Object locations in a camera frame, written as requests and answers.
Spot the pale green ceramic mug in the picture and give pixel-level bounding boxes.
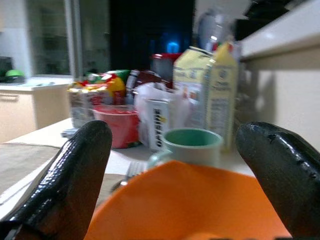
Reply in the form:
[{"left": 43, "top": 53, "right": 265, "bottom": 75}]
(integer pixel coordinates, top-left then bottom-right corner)
[{"left": 147, "top": 127, "right": 224, "bottom": 171}]

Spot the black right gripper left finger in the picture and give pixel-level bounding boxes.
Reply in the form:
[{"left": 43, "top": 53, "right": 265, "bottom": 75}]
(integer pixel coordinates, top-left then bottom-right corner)
[{"left": 0, "top": 120, "right": 113, "bottom": 240}]

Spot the dark red package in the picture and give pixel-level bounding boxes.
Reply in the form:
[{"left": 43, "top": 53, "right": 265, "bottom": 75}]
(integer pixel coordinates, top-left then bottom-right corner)
[{"left": 136, "top": 70, "right": 174, "bottom": 90}]

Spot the white counter ledge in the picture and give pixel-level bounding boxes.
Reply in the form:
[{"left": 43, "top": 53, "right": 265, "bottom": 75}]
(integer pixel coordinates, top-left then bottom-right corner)
[{"left": 239, "top": 0, "right": 320, "bottom": 64}]

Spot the white plastic bag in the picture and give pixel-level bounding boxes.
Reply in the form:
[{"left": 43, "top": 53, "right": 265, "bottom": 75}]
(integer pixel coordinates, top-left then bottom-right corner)
[{"left": 134, "top": 81, "right": 191, "bottom": 152}]

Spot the yellow and white milk carton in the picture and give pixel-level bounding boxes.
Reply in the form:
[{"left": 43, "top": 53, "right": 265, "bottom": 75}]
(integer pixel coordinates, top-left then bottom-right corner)
[{"left": 172, "top": 45, "right": 215, "bottom": 130}]

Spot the beige woven placemat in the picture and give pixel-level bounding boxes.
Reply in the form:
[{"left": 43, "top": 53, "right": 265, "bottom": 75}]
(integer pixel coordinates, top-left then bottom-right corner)
[{"left": 0, "top": 142, "right": 66, "bottom": 196}]

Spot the silver metal fork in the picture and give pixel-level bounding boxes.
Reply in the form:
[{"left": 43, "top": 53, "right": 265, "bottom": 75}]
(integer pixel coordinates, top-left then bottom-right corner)
[{"left": 111, "top": 161, "right": 149, "bottom": 193}]

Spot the beige kitchen cabinet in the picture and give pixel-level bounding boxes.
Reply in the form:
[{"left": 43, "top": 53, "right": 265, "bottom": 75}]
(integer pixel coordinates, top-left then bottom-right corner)
[{"left": 0, "top": 76, "right": 74, "bottom": 144}]

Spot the orange plastic plate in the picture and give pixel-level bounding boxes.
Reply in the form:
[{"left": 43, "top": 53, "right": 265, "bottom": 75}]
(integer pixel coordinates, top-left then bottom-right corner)
[{"left": 83, "top": 159, "right": 292, "bottom": 240}]

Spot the dark sauce bottle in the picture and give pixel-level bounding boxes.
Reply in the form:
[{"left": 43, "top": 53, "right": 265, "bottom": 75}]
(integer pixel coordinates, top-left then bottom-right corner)
[{"left": 125, "top": 69, "right": 141, "bottom": 106}]

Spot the glass sliding door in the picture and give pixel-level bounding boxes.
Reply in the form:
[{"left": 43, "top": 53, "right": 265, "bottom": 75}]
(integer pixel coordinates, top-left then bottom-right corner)
[{"left": 26, "top": 0, "right": 111, "bottom": 79}]

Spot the red plastic bowl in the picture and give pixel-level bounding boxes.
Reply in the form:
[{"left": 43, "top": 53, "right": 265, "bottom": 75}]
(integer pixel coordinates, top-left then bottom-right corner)
[{"left": 91, "top": 104, "right": 141, "bottom": 150}]

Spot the yellow juice carton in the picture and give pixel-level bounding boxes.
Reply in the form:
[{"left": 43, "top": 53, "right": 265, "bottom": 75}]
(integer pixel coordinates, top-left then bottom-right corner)
[{"left": 205, "top": 41, "right": 239, "bottom": 153}]

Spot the red-lidded clear container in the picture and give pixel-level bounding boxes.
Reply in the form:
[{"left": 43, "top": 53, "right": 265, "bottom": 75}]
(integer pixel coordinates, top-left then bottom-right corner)
[{"left": 149, "top": 52, "right": 183, "bottom": 76}]

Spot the clear plastic water bottle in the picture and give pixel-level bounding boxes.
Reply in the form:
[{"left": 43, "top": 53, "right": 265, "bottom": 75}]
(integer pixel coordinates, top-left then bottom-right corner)
[{"left": 196, "top": 7, "right": 236, "bottom": 54}]

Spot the green round object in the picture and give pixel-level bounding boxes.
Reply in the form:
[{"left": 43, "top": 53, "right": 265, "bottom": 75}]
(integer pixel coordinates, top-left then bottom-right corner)
[{"left": 4, "top": 69, "right": 26, "bottom": 84}]

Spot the white box with black print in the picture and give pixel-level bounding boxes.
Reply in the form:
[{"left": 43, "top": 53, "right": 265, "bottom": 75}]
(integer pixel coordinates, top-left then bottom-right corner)
[{"left": 146, "top": 98, "right": 171, "bottom": 152}]

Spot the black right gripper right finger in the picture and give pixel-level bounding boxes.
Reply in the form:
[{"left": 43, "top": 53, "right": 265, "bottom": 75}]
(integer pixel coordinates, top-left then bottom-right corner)
[{"left": 235, "top": 121, "right": 320, "bottom": 238}]

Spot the colourful snack bag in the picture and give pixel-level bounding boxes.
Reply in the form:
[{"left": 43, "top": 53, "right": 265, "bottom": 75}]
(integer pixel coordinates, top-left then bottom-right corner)
[{"left": 68, "top": 69, "right": 131, "bottom": 128}]

